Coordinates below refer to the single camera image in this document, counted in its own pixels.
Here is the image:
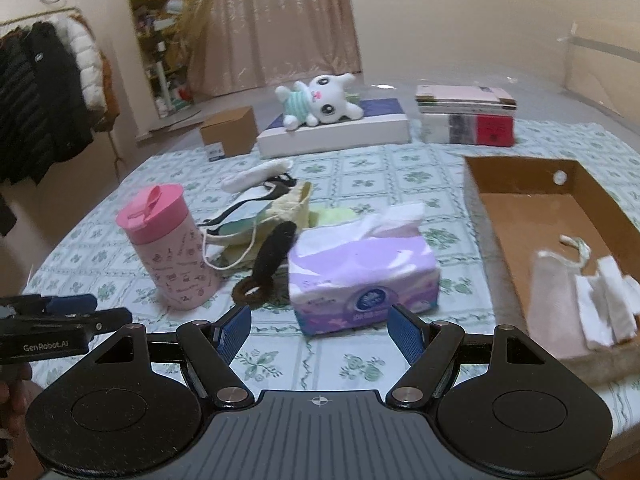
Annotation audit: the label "white plush bunny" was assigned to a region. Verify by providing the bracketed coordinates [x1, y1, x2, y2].
[275, 72, 365, 131]

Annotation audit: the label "clear bed rail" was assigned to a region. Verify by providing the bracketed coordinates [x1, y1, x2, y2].
[556, 22, 640, 121]

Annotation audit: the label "person's left hand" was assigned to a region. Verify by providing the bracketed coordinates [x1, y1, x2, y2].
[0, 364, 34, 441]

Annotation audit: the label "white folded cloth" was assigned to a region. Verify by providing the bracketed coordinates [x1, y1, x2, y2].
[597, 255, 640, 342]
[574, 274, 617, 351]

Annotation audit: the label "black soft cloth piece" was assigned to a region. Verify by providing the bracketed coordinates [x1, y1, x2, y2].
[251, 221, 299, 286]

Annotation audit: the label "beige drawstring pouch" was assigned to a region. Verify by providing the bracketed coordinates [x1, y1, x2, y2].
[527, 234, 596, 361]

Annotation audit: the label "yellow plastic bag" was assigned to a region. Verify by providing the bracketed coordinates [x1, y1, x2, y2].
[172, 0, 218, 93]

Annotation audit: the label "green floral bed sheet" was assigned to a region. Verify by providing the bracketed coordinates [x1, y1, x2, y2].
[27, 117, 640, 441]

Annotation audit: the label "small cardboard box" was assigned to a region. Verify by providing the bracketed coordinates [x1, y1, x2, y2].
[200, 106, 258, 162]

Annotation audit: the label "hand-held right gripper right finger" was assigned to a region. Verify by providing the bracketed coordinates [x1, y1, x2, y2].
[386, 304, 552, 409]

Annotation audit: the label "cardboard tray box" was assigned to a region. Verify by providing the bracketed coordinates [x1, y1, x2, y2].
[462, 156, 640, 386]

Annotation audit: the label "clothes rack rail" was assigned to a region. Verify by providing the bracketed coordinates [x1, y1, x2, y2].
[0, 6, 81, 28]

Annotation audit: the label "blue face mask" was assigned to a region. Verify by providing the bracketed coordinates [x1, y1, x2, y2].
[197, 199, 264, 239]

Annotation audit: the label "white face mask black loops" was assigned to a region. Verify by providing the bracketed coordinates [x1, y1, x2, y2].
[221, 157, 297, 196]

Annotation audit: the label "stack of books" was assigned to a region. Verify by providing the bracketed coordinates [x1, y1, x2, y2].
[415, 84, 518, 115]

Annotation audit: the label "brown hair scrunchie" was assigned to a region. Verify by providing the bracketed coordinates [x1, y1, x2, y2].
[231, 276, 282, 307]

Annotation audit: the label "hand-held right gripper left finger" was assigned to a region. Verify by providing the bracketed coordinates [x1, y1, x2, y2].
[89, 304, 255, 409]

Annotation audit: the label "light green cloth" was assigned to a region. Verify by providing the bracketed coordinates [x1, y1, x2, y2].
[307, 205, 360, 228]

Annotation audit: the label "white red black box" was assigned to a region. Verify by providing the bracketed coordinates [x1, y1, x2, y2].
[420, 111, 516, 148]

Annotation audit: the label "yellow drawstring bag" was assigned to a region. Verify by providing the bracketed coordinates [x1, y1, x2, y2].
[200, 182, 314, 271]

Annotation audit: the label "purple tissue pack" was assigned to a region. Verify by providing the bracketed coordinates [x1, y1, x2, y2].
[287, 201, 442, 337]

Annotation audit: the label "beige curtain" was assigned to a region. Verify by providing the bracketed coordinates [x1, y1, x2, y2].
[160, 0, 362, 99]

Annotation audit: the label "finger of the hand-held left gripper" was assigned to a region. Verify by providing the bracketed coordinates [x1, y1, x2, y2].
[42, 293, 99, 314]
[90, 308, 134, 334]

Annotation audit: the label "pink lidded cup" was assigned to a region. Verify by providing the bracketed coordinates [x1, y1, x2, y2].
[116, 184, 224, 314]

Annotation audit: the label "black puffer jacket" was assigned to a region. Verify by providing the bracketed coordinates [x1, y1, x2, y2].
[0, 20, 96, 187]

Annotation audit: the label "flat cardboard sheet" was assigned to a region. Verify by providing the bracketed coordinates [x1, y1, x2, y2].
[136, 110, 205, 145]

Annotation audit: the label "white puffer jacket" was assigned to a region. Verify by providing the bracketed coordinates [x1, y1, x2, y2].
[50, 14, 105, 111]

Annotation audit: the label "cluttered shelf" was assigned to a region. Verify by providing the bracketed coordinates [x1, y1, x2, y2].
[122, 0, 201, 117]

